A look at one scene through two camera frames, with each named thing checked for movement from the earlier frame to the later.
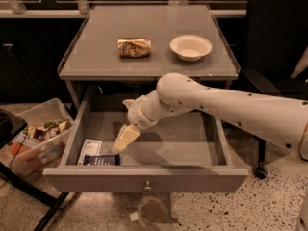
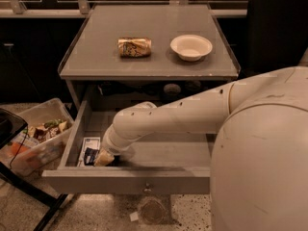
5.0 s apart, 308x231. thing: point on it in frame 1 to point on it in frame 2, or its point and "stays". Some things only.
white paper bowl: (190, 47) stays
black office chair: (276, 39) stays
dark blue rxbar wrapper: (101, 160) to (89, 156)
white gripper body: (135, 114) to (111, 146)
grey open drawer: (191, 154) stays
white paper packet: (90, 147) stays
